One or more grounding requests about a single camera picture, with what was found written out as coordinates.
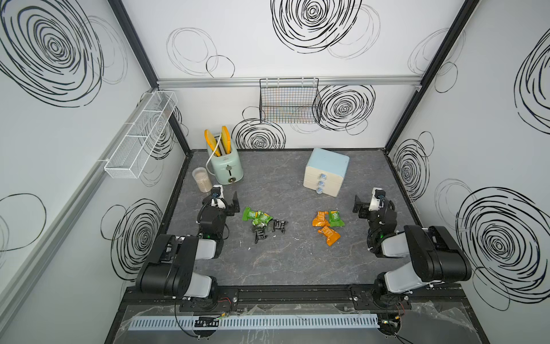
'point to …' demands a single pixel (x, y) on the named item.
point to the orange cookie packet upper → (321, 219)
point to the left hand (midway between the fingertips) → (223, 192)
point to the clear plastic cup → (201, 177)
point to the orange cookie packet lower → (331, 236)
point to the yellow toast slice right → (226, 140)
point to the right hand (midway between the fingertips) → (370, 196)
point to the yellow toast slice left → (212, 142)
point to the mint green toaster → (228, 168)
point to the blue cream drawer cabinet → (330, 162)
